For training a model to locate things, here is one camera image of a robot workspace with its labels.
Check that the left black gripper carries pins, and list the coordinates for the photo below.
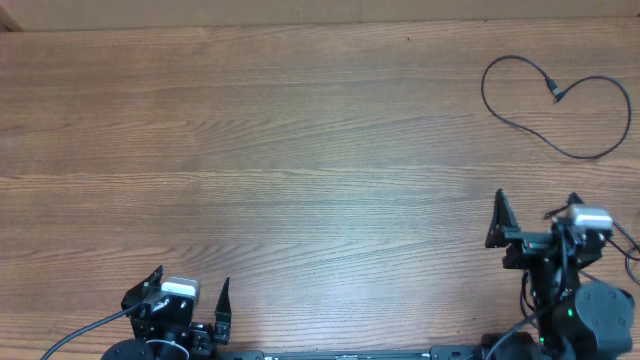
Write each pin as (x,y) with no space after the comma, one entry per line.
(200,334)

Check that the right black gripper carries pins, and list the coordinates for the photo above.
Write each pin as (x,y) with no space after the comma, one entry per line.
(525,245)

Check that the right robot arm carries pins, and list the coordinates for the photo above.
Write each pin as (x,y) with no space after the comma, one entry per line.
(564,318)

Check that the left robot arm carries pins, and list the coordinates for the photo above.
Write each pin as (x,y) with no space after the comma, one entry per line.
(135,349)

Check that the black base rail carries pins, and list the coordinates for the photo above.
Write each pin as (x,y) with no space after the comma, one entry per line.
(440,352)

